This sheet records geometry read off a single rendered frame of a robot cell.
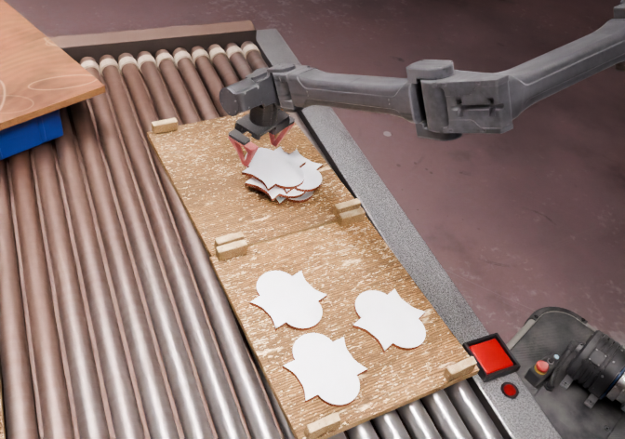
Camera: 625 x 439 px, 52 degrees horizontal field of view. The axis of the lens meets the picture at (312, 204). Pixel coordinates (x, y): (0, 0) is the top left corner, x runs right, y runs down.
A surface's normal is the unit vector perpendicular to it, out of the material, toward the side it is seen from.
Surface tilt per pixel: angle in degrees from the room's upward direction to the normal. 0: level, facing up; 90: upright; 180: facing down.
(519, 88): 63
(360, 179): 0
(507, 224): 0
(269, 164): 0
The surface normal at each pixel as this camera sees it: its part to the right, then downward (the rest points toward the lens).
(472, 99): -0.56, 0.45
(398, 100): -0.77, 0.41
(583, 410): 0.12, -0.72
